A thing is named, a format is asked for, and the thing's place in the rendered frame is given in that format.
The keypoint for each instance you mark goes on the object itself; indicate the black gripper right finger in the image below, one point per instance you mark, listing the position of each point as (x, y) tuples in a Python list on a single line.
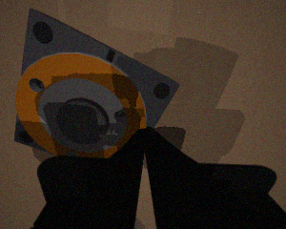
[(175, 179)]

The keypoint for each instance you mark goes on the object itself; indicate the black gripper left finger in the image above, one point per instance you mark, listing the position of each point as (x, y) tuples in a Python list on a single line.
[(116, 177)]

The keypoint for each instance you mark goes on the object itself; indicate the orange round plate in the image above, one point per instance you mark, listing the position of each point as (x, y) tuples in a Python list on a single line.
[(68, 75)]

